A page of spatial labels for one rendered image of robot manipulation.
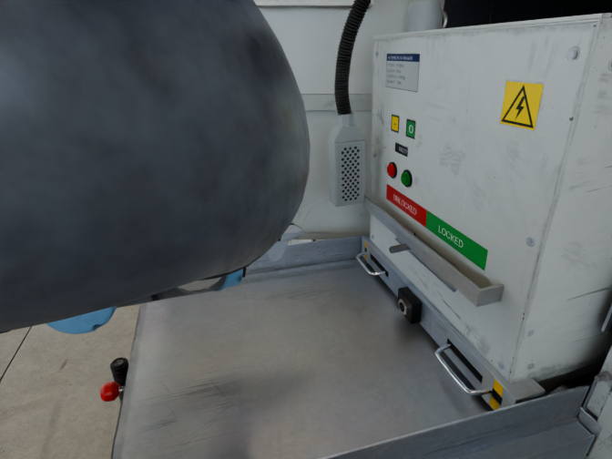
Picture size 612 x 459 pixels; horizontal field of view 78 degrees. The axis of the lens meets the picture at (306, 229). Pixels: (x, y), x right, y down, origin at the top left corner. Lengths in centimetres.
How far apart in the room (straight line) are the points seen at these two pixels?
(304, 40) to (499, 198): 63
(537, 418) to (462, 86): 49
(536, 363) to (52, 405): 181
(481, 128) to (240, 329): 56
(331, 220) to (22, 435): 146
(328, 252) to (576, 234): 61
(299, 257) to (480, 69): 61
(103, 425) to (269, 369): 122
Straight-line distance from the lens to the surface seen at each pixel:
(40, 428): 197
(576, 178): 52
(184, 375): 74
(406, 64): 75
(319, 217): 110
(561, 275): 58
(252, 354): 75
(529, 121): 52
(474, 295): 59
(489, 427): 64
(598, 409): 74
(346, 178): 83
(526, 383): 67
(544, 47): 52
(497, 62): 57
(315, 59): 101
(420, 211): 74
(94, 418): 190
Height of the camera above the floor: 133
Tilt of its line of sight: 25 degrees down
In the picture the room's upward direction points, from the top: straight up
